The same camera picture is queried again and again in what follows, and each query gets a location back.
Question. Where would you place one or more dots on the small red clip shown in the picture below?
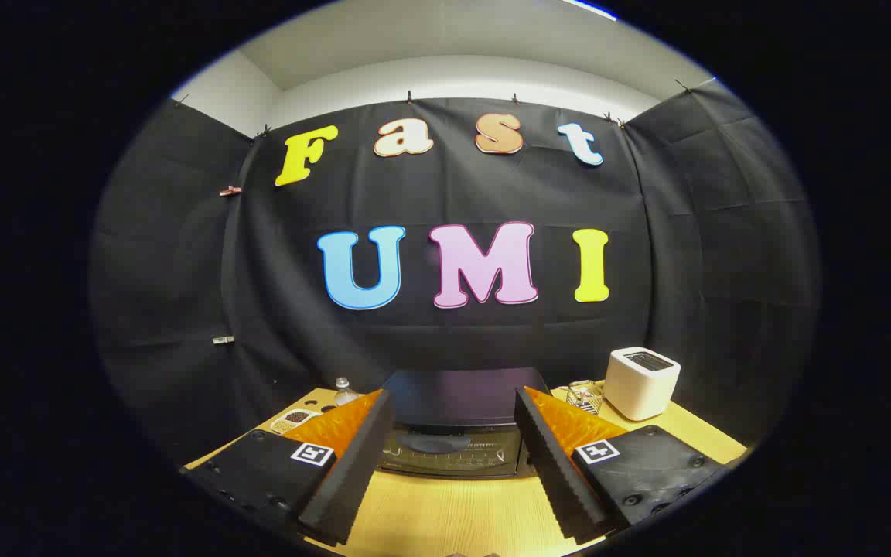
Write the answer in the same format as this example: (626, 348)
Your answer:
(230, 191)

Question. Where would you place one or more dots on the clear water bottle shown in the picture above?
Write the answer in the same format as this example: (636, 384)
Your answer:
(346, 394)

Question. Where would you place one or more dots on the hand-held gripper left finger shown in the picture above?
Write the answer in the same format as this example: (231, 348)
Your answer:
(353, 472)

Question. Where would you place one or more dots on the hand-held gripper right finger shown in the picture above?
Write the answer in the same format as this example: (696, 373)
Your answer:
(558, 472)

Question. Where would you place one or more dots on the white divided dish of beans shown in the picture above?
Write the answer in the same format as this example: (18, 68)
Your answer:
(295, 420)

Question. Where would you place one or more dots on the black toaster oven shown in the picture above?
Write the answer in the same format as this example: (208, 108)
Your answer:
(461, 396)

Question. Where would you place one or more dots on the white bread toaster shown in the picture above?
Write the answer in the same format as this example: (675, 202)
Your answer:
(640, 387)

